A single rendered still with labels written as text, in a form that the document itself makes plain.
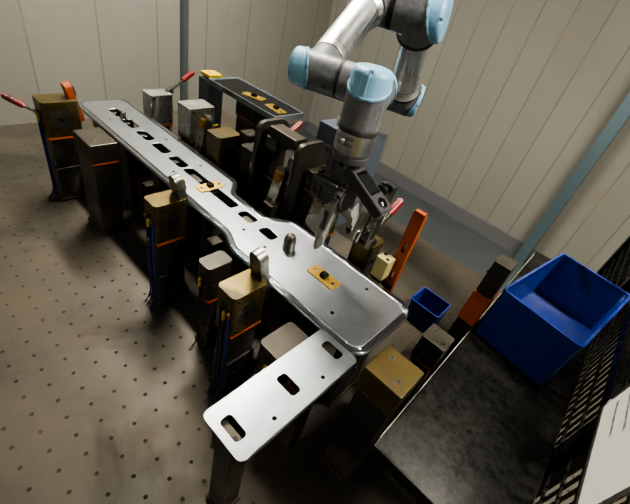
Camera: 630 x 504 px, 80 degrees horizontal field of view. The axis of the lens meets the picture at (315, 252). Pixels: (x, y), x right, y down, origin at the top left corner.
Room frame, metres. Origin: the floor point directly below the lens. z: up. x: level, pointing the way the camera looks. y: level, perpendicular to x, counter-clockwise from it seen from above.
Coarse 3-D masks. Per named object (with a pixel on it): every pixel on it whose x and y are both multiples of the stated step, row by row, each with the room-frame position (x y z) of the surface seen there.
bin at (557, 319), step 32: (512, 288) 0.65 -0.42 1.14; (544, 288) 0.82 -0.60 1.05; (576, 288) 0.79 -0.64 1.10; (608, 288) 0.75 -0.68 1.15; (512, 320) 0.59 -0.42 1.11; (544, 320) 0.56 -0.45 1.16; (576, 320) 0.75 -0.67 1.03; (608, 320) 0.61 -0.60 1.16; (512, 352) 0.56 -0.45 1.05; (544, 352) 0.53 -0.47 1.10; (576, 352) 0.51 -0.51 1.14
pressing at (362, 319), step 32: (128, 128) 1.17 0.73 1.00; (160, 128) 1.24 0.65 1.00; (160, 160) 1.02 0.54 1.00; (192, 160) 1.08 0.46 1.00; (192, 192) 0.90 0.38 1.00; (224, 192) 0.94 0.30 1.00; (224, 224) 0.79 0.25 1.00; (256, 224) 0.83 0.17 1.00; (288, 224) 0.87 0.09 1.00; (288, 256) 0.73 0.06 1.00; (320, 256) 0.77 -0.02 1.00; (288, 288) 0.62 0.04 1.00; (320, 288) 0.65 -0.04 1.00; (352, 288) 0.68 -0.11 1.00; (384, 288) 0.71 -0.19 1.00; (320, 320) 0.56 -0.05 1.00; (352, 320) 0.58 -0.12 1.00; (384, 320) 0.61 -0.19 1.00; (352, 352) 0.50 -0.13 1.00
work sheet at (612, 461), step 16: (624, 400) 0.37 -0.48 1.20; (608, 416) 0.36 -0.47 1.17; (624, 416) 0.34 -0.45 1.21; (608, 432) 0.33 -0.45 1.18; (624, 432) 0.31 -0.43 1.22; (592, 448) 0.32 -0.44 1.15; (608, 448) 0.30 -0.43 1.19; (624, 448) 0.28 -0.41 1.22; (592, 464) 0.29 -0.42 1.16; (608, 464) 0.27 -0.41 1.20; (624, 464) 0.25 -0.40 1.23; (592, 480) 0.26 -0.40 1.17; (608, 480) 0.24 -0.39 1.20; (624, 480) 0.23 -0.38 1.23; (592, 496) 0.23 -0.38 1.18; (608, 496) 0.22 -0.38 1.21; (624, 496) 0.21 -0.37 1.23
